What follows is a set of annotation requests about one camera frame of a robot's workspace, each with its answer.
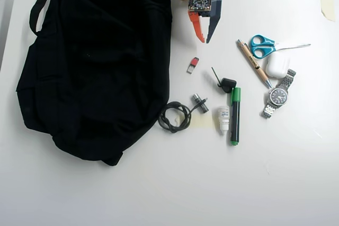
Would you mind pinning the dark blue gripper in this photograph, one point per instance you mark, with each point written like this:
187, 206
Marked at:
214, 11

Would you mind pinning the black bike light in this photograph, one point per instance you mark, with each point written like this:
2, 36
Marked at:
228, 84

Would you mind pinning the green black marker pen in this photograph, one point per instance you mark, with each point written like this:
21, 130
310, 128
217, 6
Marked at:
235, 115

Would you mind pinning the black fabric bag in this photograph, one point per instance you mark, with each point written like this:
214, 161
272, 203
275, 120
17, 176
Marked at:
92, 64

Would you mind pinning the red USB stick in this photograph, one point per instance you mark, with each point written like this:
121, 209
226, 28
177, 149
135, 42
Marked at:
192, 65

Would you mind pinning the wooden ballpoint pen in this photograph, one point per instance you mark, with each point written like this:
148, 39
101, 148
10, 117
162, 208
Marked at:
254, 63

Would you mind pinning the white earbuds case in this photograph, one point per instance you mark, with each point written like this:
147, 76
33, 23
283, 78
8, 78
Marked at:
276, 66

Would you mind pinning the white eye drop bottle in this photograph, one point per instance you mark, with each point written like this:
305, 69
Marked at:
223, 116

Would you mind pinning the silver wristwatch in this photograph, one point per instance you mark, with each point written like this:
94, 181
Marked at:
278, 95

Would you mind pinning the beige masking tape strip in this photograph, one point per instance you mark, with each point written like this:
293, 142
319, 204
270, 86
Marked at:
328, 3

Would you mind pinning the camera circuit board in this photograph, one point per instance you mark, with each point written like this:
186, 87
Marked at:
200, 3

